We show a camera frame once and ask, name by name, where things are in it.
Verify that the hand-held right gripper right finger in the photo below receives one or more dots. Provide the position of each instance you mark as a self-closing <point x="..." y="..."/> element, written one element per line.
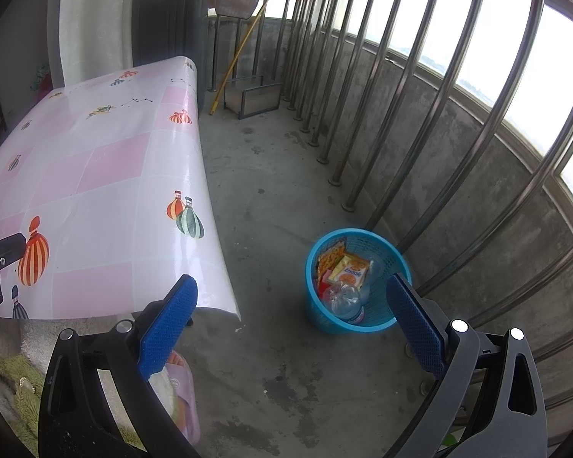
<point x="415" y="324"/>

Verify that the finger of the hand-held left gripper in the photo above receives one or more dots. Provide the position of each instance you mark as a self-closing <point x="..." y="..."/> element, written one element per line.
<point x="5" y="248"/>

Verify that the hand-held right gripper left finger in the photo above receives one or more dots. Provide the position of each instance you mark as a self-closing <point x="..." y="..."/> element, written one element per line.
<point x="169" y="324"/>

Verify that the clear plastic bottle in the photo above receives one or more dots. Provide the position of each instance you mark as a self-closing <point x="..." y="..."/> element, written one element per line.
<point x="346" y="300"/>

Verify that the blue plastic mesh basket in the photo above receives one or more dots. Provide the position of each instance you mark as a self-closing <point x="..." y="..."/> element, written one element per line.
<point x="324" y="319"/>

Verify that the pink slipper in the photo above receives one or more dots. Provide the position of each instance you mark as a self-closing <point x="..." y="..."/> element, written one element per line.
<point x="186" y="391"/>

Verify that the yellow snack box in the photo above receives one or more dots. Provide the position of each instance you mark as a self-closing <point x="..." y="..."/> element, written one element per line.
<point x="351" y="269"/>

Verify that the green fuzzy cloth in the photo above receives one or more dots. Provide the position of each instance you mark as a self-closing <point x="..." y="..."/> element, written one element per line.
<point x="9" y="381"/>

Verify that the red wrapper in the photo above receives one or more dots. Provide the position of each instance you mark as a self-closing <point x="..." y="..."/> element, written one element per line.
<point x="323" y="288"/>

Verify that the purple yellow snack bag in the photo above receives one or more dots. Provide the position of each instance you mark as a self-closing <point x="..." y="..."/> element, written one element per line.
<point x="329" y="257"/>

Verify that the pink patterned tablecloth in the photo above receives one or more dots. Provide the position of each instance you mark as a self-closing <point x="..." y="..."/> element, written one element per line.
<point x="100" y="176"/>

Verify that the metal balcony railing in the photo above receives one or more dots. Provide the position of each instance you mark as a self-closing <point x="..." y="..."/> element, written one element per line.
<point x="349" y="207"/>

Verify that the colourful patterned bag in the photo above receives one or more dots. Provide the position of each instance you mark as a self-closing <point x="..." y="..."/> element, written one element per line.
<point x="40" y="81"/>

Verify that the yellow pole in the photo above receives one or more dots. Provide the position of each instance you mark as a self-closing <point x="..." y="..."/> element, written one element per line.
<point x="213" y="105"/>

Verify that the white curtain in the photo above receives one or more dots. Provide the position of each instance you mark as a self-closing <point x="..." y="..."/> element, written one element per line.
<point x="95" y="24"/>

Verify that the dark grey cabinet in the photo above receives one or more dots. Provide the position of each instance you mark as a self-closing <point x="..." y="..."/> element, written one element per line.
<point x="167" y="28"/>

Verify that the small metal frame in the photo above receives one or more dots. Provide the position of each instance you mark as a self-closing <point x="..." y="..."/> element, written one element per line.
<point x="242" y="105"/>

